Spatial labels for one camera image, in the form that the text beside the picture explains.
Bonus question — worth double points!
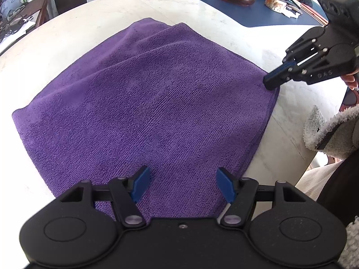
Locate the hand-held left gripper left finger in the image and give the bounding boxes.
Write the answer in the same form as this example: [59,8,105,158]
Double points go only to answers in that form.
[59,166,150,228]

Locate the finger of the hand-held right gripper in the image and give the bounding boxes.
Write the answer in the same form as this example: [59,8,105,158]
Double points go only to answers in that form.
[264,50,328,91]
[283,27,327,62]

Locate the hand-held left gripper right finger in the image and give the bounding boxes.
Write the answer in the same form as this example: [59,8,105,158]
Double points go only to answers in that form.
[217,167,307,228]

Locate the purple towel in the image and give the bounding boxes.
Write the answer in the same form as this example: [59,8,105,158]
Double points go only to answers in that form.
[11,17,281,222]

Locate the person's right hand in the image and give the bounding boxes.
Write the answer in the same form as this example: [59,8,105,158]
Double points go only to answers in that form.
[341,71,359,91]

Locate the wooden strips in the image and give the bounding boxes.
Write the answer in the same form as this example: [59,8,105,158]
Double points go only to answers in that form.
[301,1,329,25]

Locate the patterned tape roll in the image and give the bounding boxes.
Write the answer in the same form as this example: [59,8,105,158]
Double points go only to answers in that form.
[265,0,287,13]

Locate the white ribbed cloth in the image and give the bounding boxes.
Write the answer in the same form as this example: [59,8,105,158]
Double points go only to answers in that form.
[295,159,346,203]

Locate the blue table mat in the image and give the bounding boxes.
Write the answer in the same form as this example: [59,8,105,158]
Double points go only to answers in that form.
[165,0,328,28]

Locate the person's dark trousers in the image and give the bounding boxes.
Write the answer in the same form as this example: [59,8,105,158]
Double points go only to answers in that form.
[316,157,359,226]

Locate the white paper stack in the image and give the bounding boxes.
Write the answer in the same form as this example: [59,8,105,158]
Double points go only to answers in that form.
[0,20,37,57]

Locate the dark wooden desk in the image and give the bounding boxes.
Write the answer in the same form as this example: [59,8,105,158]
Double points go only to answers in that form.
[0,0,50,38]

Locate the blue bag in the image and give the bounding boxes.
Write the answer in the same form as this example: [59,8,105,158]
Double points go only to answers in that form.
[0,0,25,18]

